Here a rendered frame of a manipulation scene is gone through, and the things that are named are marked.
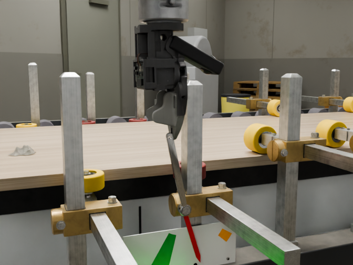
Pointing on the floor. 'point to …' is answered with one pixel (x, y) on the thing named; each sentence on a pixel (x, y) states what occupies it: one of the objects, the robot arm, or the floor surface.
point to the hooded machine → (210, 79)
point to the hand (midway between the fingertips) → (176, 132)
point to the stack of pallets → (246, 85)
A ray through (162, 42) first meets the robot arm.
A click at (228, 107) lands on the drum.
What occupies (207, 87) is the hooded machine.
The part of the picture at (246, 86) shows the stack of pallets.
